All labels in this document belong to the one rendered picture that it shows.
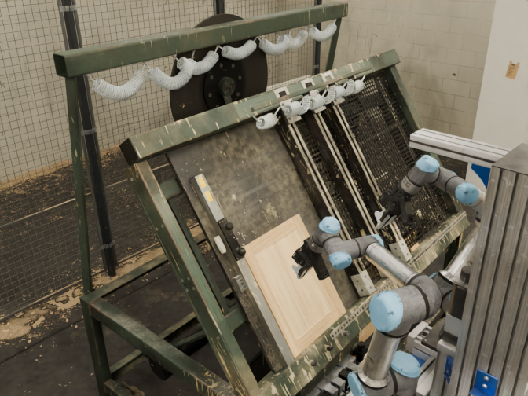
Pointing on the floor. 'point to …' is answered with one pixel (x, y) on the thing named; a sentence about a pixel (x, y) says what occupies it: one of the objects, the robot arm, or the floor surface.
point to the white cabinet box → (504, 82)
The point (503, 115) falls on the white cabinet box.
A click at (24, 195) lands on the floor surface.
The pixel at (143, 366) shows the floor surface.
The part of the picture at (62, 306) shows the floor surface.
